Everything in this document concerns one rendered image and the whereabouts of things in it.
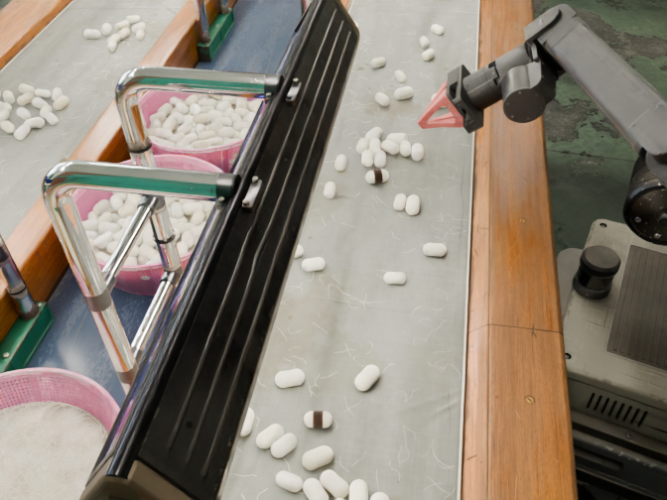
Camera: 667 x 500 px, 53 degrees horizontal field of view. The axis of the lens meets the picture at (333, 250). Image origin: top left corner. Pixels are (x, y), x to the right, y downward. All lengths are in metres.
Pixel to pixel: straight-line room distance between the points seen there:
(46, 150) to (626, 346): 1.09
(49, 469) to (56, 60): 0.98
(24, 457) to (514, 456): 0.55
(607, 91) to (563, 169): 1.63
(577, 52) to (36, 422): 0.81
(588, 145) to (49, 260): 1.98
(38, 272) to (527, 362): 0.70
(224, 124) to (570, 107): 1.77
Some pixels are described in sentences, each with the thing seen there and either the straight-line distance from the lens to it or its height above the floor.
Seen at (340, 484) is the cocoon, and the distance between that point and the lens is 0.75.
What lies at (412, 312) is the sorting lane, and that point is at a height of 0.74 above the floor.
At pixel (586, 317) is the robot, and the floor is 0.47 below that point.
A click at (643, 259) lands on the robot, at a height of 0.47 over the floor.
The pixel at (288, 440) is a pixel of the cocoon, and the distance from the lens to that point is 0.78.
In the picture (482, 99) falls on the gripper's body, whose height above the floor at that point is 0.89.
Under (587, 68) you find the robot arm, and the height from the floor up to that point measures 1.02.
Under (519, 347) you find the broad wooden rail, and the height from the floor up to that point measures 0.76.
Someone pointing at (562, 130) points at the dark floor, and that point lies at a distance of 2.65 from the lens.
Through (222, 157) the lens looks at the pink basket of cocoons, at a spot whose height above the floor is 0.74.
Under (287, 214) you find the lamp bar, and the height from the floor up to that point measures 1.07.
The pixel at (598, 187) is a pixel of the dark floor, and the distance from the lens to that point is 2.41.
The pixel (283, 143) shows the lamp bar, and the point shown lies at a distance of 0.59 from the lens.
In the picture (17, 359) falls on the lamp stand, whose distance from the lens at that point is 1.01.
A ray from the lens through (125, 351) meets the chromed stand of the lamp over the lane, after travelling 0.73.
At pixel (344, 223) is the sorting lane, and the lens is 1.03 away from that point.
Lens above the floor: 1.43
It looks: 44 degrees down
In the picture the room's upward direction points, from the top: 2 degrees counter-clockwise
